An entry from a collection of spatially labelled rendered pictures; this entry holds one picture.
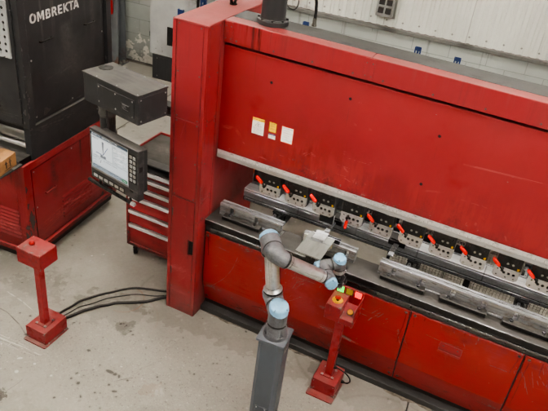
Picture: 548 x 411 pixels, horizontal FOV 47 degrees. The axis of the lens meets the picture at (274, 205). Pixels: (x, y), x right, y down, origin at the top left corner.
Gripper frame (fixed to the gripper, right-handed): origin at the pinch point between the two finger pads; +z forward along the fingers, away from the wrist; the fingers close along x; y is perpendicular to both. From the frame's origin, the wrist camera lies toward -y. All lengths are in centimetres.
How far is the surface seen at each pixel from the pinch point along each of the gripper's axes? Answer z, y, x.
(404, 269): 6.7, -32.9, 32.6
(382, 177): -52, -53, 6
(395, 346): 53, -2, 42
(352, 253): 7.9, -32.6, -3.0
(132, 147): -74, 3, -136
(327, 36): -114, -93, -49
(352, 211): -22.8, -42.5, -8.5
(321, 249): -1.1, -21.4, -21.1
